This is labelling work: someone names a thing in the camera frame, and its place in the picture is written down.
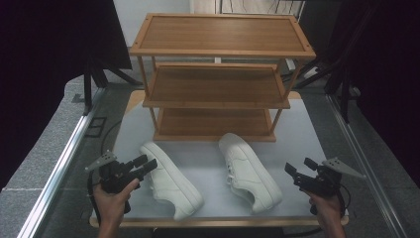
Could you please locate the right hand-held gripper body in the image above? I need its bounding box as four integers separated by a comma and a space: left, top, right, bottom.
297, 157, 367, 199

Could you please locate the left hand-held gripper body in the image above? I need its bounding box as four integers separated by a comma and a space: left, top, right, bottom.
84, 151, 144, 195

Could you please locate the white sneaker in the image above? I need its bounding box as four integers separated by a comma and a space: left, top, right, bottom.
139, 141, 205, 221
218, 132, 283, 215

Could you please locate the wooden three-tier shoe rack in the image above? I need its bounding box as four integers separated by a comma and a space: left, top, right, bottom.
128, 12, 317, 143

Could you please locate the person's right hand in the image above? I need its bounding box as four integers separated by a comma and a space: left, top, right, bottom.
305, 190, 345, 229

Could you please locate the person's left hand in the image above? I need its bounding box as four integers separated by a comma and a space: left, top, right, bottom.
93, 178, 141, 229

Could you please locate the black tripod stand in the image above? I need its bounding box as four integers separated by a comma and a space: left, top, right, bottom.
82, 56, 144, 117
293, 56, 362, 124

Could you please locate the dark curtain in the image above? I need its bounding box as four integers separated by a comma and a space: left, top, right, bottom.
0, 0, 133, 192
330, 0, 420, 189

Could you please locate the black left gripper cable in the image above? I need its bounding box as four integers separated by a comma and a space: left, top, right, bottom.
86, 170, 102, 226

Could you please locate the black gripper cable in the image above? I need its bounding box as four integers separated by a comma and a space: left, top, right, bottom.
336, 182, 352, 219
86, 170, 102, 226

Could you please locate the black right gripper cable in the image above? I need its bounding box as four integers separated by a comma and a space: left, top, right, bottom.
336, 182, 352, 219

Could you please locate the black floor cable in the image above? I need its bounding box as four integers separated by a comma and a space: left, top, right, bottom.
100, 119, 123, 157

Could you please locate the metal floor rail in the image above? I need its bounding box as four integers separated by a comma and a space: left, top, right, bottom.
16, 87, 107, 238
325, 93, 410, 238

